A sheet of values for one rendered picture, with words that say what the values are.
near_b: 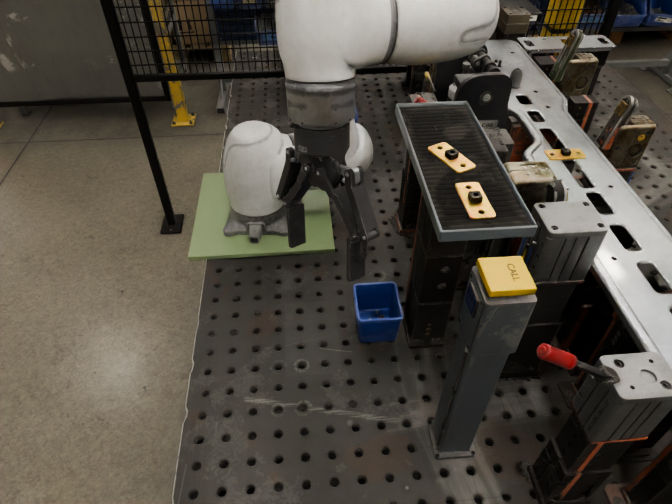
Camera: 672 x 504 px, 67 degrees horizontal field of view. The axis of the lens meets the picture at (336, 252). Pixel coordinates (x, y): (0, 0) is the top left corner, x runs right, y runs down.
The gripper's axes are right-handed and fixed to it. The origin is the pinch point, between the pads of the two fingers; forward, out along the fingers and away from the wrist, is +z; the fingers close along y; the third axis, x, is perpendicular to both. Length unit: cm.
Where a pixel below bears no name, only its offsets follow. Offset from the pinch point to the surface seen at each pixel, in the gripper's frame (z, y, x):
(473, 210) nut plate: -7.3, 14.9, 15.7
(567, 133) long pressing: -3, 0, 76
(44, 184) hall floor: 64, -244, 10
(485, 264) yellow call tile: -4.4, 22.1, 8.5
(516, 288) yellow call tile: -3.3, 27.1, 8.0
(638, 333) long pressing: 10.9, 36.6, 31.2
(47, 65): 11, -287, 38
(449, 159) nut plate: -10.6, 4.6, 23.3
